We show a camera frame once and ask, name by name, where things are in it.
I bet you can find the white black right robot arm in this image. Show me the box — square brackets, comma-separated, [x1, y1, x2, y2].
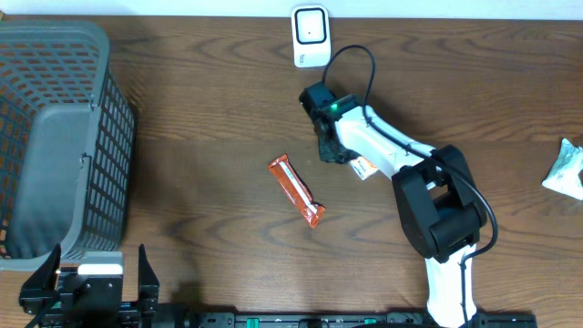
[299, 82, 491, 327]

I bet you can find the grey plastic shopping basket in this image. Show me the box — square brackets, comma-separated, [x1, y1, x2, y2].
[1, 21, 137, 272]

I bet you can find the red orange snack bar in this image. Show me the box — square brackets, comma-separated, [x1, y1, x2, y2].
[268, 154, 325, 229]

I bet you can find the light green wipes pack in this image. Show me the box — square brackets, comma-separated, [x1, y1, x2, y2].
[541, 138, 583, 200]

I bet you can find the white barcode scanner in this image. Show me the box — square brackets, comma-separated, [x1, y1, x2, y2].
[291, 5, 332, 68]

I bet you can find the small orange box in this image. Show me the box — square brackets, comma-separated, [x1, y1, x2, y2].
[349, 157, 379, 180]

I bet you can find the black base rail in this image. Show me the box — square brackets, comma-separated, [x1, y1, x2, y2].
[149, 300, 538, 328]

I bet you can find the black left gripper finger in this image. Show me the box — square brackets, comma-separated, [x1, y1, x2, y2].
[18, 244, 61, 303]
[138, 244, 159, 314]

